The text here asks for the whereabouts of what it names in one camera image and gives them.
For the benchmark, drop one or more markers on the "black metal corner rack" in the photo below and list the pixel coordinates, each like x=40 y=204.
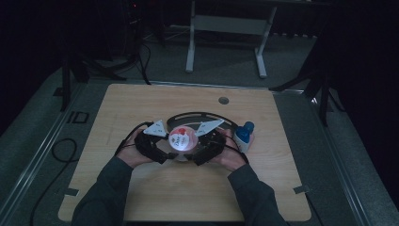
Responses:
x=188 y=117

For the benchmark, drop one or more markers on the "white bottle with blue cap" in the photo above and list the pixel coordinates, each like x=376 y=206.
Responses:
x=243 y=142

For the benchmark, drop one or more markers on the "grey tape piece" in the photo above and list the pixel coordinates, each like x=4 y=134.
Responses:
x=301 y=189
x=71 y=191

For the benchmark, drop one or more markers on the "pink bottle with blue cap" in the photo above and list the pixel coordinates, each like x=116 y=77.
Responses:
x=249 y=125

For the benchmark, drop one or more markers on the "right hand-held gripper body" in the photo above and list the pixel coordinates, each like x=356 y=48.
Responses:
x=211 y=146

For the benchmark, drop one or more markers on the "black stand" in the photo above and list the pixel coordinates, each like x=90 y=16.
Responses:
x=323 y=94
x=67 y=81

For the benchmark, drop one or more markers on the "grey table grommet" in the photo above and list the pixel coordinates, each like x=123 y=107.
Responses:
x=223 y=100

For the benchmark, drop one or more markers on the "white jar with pink label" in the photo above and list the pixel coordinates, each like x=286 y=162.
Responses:
x=182 y=141

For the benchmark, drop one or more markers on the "white table frame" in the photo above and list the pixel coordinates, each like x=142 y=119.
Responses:
x=230 y=25

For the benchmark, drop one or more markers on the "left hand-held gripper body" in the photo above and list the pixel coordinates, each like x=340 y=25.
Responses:
x=147 y=146

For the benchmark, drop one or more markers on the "person's right hand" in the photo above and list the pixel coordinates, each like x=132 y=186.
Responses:
x=230 y=158

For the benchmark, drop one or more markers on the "person's left hand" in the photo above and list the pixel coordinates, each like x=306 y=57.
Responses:
x=131 y=155

